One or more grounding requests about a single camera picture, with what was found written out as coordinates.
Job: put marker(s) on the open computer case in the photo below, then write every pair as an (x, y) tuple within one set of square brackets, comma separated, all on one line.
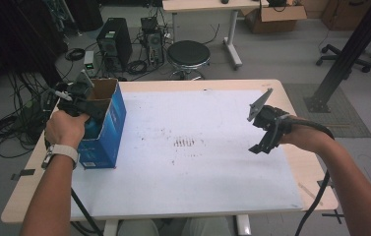
[(153, 41)]

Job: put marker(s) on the person's left hand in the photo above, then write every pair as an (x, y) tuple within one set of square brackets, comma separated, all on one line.
[(65, 129)]

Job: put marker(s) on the black round stool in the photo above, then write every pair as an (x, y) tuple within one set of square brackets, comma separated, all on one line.
[(188, 54)]

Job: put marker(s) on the black metal stand post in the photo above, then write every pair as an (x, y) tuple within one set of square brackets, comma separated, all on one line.
[(347, 55)]

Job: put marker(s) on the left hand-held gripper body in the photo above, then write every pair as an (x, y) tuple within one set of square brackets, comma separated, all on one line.
[(73, 98)]

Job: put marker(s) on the blue cardboard box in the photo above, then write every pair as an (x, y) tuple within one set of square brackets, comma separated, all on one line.
[(106, 141)]

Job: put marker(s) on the open brown cardboard carton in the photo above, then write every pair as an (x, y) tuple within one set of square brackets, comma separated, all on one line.
[(273, 19)]

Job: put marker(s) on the black office chair base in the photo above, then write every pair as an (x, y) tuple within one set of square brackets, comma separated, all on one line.
[(335, 55)]

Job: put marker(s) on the small white power unit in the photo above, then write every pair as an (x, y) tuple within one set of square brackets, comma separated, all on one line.
[(89, 62)]

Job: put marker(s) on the dark grey floor mat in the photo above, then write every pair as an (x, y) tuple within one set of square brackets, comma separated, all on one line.
[(347, 126)]

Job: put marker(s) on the person's legs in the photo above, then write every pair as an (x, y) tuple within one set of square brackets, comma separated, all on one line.
[(206, 227)]

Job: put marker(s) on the black computer tower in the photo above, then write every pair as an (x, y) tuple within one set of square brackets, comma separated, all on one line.
[(115, 41)]

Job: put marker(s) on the dark bulky object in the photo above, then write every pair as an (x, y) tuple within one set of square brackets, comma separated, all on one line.
[(84, 13)]

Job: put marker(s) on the white-legged wooden desk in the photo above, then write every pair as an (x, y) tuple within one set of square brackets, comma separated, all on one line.
[(206, 5)]

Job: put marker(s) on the black curtain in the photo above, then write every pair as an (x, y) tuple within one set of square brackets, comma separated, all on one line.
[(12, 39)]

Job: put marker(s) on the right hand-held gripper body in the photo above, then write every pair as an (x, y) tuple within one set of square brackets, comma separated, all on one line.
[(270, 119)]

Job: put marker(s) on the black tape strip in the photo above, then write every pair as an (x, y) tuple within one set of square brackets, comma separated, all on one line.
[(24, 173)]

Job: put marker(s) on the blue soap bottle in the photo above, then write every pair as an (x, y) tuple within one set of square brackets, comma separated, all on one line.
[(92, 128)]

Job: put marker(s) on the person's right hand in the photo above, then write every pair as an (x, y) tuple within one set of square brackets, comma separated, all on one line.
[(304, 134)]

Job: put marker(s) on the white table mat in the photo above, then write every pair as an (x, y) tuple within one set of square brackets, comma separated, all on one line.
[(189, 183)]

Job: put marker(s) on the closed brown cardboard carton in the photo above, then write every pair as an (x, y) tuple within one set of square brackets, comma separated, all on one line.
[(345, 14)]

